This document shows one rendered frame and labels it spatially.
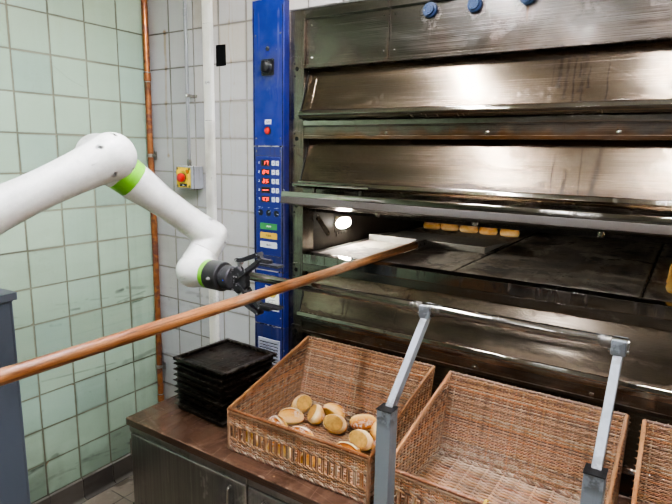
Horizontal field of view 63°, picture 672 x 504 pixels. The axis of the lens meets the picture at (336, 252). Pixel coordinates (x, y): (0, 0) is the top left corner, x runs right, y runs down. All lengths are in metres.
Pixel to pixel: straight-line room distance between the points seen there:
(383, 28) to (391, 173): 0.50
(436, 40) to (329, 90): 0.43
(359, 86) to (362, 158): 0.25
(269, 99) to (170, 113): 0.61
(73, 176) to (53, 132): 1.03
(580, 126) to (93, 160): 1.33
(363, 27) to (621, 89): 0.88
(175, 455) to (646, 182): 1.75
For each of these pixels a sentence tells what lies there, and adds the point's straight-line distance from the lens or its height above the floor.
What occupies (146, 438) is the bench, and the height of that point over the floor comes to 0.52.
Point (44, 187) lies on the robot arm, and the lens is 1.49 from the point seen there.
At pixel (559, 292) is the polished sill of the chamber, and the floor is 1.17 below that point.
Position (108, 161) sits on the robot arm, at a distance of 1.50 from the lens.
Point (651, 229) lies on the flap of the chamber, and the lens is 1.59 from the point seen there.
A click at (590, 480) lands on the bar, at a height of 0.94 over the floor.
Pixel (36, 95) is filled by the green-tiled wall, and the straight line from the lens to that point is 2.50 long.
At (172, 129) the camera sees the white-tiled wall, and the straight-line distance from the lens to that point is 2.67.
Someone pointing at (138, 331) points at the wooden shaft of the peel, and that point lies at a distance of 1.25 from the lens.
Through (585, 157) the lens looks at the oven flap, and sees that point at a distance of 1.77.
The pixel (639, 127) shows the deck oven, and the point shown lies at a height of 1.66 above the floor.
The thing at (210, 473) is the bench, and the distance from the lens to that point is 2.04.
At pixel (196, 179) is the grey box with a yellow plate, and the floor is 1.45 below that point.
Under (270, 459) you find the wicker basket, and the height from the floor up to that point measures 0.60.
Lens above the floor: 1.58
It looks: 10 degrees down
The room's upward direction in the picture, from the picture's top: 1 degrees clockwise
